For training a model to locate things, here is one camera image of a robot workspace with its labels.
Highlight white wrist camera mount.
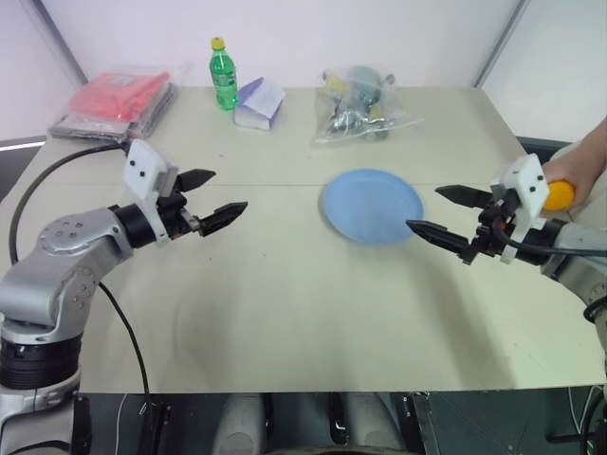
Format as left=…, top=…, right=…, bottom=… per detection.
left=122, top=138, right=179, bottom=248
left=489, top=153, right=551, bottom=264

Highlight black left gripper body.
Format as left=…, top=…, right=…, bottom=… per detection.
left=155, top=175, right=203, bottom=239

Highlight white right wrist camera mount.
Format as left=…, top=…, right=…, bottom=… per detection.
left=489, top=153, right=551, bottom=264

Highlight orange fruit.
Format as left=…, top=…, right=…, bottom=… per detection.
left=543, top=180, right=578, bottom=211

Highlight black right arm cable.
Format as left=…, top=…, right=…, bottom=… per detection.
left=501, top=201, right=607, bottom=258

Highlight dark metal table frame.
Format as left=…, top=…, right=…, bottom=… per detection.
left=403, top=391, right=451, bottom=455

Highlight grey partition frame bar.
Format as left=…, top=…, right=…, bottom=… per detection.
left=33, top=0, right=89, bottom=85
left=470, top=0, right=533, bottom=89

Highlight thin black hanging cable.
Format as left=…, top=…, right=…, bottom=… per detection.
left=96, top=281, right=153, bottom=395

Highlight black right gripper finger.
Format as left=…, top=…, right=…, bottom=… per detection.
left=405, top=219, right=476, bottom=260
left=434, top=184, right=494, bottom=210

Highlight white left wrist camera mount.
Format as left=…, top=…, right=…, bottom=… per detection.
left=122, top=138, right=179, bottom=248

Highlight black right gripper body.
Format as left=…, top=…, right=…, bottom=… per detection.
left=458, top=188, right=521, bottom=266

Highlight blue round plate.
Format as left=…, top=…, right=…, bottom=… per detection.
left=322, top=168, right=425, bottom=246

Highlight green plastic bottle yellow cap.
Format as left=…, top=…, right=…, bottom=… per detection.
left=208, top=36, right=240, bottom=113

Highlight person's bare hand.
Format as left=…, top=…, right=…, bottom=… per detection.
left=542, top=136, right=607, bottom=206

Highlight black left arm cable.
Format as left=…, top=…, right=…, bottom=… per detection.
left=9, top=141, right=132, bottom=264

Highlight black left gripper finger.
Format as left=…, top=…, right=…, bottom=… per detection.
left=175, top=168, right=218, bottom=193
left=197, top=201, right=249, bottom=238

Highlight clear bag of toys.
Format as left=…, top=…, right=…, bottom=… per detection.
left=309, top=64, right=426, bottom=150

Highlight red packs in clear bags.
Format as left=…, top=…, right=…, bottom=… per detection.
left=47, top=63, right=196, bottom=143

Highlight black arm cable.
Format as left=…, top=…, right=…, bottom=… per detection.
left=501, top=201, right=607, bottom=258
left=9, top=141, right=132, bottom=264

